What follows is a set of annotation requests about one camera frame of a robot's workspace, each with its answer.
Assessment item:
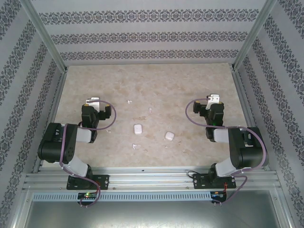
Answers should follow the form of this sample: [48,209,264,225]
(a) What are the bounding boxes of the left circuit board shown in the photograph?
[77,192,98,200]

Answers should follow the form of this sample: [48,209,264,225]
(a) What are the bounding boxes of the circuit board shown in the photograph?
[77,192,98,200]
[211,191,228,200]

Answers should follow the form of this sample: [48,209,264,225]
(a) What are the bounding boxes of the right circuit board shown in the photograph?
[211,191,228,200]

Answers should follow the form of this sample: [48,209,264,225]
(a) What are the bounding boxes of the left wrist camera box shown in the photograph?
[86,96,101,112]

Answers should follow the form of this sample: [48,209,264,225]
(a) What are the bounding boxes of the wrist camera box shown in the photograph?
[206,94,220,111]
[86,96,101,112]

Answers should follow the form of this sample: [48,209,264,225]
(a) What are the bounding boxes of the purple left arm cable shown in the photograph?
[59,99,117,208]

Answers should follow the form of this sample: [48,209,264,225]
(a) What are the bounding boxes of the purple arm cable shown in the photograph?
[59,99,117,208]
[185,96,267,206]

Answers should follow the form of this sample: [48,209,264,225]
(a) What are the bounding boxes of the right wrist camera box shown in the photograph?
[206,94,220,111]

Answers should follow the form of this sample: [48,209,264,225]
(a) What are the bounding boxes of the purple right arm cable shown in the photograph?
[185,96,267,206]

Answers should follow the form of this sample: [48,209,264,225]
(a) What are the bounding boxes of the aluminium right side rail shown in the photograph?
[230,65,271,171]

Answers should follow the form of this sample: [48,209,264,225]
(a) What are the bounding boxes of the aluminium left side rail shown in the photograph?
[32,66,69,173]

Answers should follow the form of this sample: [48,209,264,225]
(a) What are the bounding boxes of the thin black cable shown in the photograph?
[187,170,199,182]

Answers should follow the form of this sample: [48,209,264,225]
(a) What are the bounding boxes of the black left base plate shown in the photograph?
[67,174,110,190]

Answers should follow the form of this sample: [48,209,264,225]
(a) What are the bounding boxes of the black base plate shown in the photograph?
[67,174,110,190]
[192,173,237,190]

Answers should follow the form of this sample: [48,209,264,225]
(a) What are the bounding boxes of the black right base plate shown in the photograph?
[192,173,237,190]

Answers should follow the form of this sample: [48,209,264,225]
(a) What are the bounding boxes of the aluminium right frame post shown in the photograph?
[231,0,279,71]

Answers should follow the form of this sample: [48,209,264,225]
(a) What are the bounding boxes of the aluminium frame post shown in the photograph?
[231,0,279,71]
[20,0,69,73]

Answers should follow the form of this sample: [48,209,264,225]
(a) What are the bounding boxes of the aluminium mounting rail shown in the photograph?
[22,166,282,191]

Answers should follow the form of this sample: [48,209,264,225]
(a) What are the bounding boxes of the aluminium left frame post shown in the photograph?
[20,0,69,73]

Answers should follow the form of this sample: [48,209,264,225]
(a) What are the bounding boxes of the grey slotted cable duct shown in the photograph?
[32,191,212,201]

